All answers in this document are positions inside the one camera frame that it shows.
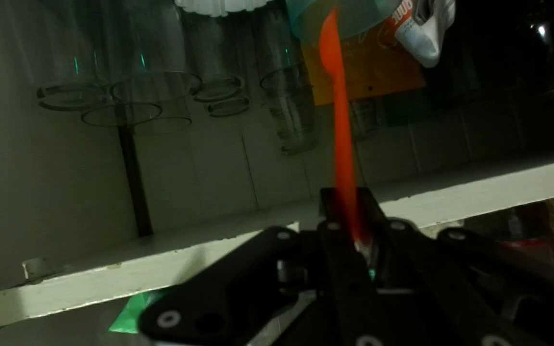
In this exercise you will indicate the orange box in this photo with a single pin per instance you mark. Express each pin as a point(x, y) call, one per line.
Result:
point(380, 74)

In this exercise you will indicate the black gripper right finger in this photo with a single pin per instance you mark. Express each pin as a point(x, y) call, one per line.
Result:
point(482, 301)

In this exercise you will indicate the small green item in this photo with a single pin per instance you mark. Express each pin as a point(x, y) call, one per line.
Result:
point(136, 314)

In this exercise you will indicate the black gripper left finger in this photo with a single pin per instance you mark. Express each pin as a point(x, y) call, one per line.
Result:
point(246, 289)

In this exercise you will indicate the clear drinking glass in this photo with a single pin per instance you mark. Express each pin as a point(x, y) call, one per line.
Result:
point(59, 64)
point(130, 64)
point(217, 58)
point(290, 116)

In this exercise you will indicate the blue bowl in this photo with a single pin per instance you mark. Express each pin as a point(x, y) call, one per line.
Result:
point(222, 6)

